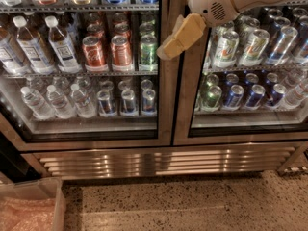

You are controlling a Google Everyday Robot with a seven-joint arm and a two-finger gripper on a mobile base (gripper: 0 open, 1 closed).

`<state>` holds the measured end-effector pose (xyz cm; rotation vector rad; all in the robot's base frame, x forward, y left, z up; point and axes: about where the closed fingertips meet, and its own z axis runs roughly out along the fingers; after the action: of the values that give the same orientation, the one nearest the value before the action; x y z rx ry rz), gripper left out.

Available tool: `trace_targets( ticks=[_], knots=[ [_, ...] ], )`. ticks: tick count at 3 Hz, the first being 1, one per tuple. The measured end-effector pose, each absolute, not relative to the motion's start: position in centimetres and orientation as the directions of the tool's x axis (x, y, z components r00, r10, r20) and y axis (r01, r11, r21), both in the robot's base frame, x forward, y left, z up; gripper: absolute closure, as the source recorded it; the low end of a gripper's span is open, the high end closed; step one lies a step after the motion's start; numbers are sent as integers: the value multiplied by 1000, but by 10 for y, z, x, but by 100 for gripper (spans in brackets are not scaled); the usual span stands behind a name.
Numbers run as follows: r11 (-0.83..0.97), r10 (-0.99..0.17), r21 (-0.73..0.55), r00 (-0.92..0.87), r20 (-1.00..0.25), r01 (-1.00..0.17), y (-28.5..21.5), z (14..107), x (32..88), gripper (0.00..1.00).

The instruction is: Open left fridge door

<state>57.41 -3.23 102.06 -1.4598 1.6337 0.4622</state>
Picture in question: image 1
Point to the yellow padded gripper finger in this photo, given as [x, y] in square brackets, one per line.
[185, 33]

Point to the white rounded gripper body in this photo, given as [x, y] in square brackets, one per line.
[210, 2]

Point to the glass fridge door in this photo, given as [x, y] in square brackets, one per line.
[194, 126]
[85, 73]

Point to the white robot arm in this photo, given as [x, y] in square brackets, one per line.
[244, 5]

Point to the water bottle right fridge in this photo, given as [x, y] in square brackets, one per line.
[295, 96]

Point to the stainless steel fridge grille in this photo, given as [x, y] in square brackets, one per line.
[163, 161]

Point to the front green soda can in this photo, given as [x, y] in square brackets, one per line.
[148, 58]

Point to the left white lemon-lime can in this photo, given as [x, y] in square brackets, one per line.
[225, 52]

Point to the white lemon-lime can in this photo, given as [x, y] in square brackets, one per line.
[254, 48]
[225, 52]

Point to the right white lemon-lime can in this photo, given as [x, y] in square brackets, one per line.
[254, 48]

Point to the green can lower shelf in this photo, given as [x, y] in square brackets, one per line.
[210, 98]

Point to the front right red cola can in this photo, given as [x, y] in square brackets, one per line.
[121, 54]

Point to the red cola can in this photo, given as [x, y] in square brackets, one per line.
[94, 56]
[121, 54]

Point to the silver blue can middle shelf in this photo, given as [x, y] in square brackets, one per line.
[277, 53]

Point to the right energy drink can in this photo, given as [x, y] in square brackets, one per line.
[148, 106]

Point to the energy drink can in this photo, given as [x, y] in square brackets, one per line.
[128, 103]
[148, 106]
[106, 104]

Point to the left blue can lower shelf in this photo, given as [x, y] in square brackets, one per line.
[234, 97]

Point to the right blue can lower shelf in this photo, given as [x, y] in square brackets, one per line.
[254, 97]

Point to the middle energy drink can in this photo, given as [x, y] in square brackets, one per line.
[128, 103]

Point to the front left red cola can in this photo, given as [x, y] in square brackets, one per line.
[94, 56]

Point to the left energy drink can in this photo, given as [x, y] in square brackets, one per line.
[106, 104]

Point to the right tea bottle white cap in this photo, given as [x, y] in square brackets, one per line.
[62, 45]

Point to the tea bottle white cap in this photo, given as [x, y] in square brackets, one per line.
[34, 46]
[62, 45]

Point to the right water bottle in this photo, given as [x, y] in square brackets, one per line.
[82, 101]

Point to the water bottle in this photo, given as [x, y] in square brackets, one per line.
[37, 103]
[60, 103]
[82, 101]

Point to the middle water bottle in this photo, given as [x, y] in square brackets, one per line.
[60, 103]

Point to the middle tea bottle white cap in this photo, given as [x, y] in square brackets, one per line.
[34, 46]

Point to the left water bottle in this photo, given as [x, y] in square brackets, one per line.
[37, 103]

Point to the left tea bottle white label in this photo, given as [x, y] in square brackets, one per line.
[11, 55]

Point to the translucent plastic bin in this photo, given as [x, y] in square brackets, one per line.
[32, 206]

